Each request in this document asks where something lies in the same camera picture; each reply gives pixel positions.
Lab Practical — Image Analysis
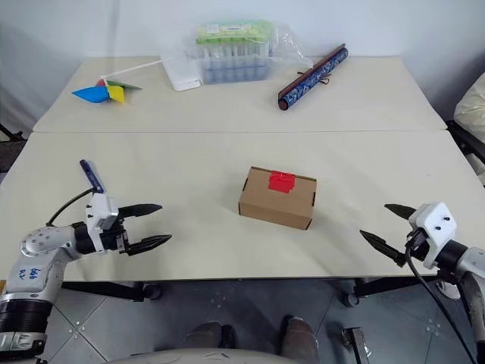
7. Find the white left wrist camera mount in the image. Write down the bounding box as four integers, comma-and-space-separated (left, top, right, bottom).
85, 193, 118, 253

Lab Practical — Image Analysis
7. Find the colourful paper pinwheel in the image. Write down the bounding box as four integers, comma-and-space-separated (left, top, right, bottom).
71, 56, 190, 105

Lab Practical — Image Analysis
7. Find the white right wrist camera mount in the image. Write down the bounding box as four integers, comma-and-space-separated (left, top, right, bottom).
408, 202, 459, 271

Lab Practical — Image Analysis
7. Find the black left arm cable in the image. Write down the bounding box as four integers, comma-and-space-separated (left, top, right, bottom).
47, 187, 95, 225

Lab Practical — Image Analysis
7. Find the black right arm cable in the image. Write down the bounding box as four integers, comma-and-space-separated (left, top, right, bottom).
404, 242, 477, 364

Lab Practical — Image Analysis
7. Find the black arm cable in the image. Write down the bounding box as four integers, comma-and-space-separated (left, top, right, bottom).
404, 242, 477, 364
47, 187, 95, 225

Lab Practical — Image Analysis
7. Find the black table leg with caster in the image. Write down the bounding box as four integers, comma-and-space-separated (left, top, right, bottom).
342, 278, 445, 309
61, 279, 164, 303

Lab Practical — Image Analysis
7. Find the cream chair cushion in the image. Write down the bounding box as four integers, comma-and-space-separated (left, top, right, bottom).
453, 71, 485, 132

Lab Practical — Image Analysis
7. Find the white flat packet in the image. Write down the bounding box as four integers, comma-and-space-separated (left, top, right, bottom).
161, 55, 204, 93

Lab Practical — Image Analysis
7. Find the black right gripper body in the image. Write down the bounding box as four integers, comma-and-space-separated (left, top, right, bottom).
404, 226, 432, 263

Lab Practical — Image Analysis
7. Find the brown cardboard box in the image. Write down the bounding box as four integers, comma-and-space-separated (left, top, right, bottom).
237, 165, 318, 231

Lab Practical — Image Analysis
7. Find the clear plastic bag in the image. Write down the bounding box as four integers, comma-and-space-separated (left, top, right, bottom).
162, 20, 315, 87

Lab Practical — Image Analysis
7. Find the rolled blue patterned scroll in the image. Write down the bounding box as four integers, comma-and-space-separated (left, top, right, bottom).
277, 42, 351, 112

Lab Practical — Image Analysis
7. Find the dark brown rounded shape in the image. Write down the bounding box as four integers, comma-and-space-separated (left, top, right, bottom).
279, 315, 321, 364
184, 321, 236, 350

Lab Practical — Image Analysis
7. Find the black chair frame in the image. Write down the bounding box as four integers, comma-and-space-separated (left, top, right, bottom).
0, 121, 28, 174
444, 119, 485, 187

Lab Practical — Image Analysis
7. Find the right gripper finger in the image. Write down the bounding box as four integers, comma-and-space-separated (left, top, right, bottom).
383, 203, 418, 222
359, 229, 409, 268

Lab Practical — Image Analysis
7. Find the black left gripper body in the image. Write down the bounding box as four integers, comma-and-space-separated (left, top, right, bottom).
99, 212, 132, 256

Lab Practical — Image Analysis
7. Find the black metal bracket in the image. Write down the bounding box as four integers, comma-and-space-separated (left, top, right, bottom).
340, 327, 371, 364

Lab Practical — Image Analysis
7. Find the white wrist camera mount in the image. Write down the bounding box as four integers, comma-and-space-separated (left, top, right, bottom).
85, 193, 118, 253
408, 202, 459, 271

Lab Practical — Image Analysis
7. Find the red tape seal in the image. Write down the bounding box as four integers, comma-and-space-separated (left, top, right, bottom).
267, 171, 297, 194

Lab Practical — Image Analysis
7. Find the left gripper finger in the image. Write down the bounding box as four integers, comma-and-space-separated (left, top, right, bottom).
118, 203, 164, 220
126, 234, 174, 257

